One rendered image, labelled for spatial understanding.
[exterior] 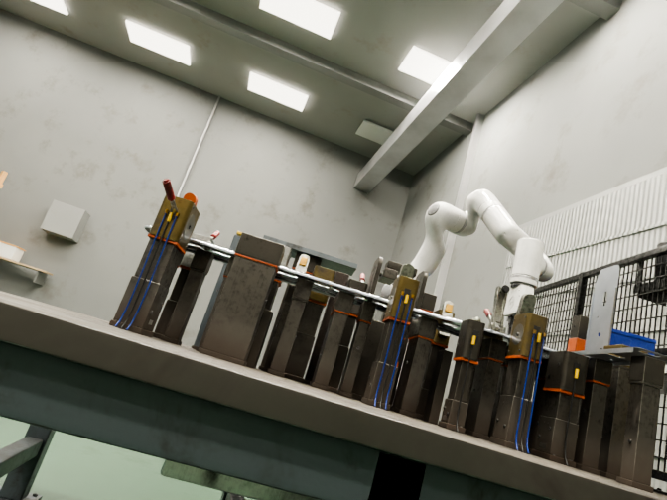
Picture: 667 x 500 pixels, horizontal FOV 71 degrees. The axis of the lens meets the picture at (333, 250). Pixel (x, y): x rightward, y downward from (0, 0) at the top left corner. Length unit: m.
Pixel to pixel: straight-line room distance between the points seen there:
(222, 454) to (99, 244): 9.84
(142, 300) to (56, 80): 10.69
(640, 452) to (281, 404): 0.91
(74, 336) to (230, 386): 0.18
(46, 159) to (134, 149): 1.66
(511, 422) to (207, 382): 0.91
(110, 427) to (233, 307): 0.67
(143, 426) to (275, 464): 0.16
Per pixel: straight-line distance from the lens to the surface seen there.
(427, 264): 1.98
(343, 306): 1.40
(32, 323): 0.61
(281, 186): 10.66
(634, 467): 1.31
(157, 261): 1.27
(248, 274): 1.26
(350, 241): 10.65
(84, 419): 0.64
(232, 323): 1.25
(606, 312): 1.74
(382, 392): 1.24
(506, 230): 1.74
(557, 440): 1.41
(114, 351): 0.59
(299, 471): 0.65
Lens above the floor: 0.72
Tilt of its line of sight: 16 degrees up
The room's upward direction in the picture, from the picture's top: 17 degrees clockwise
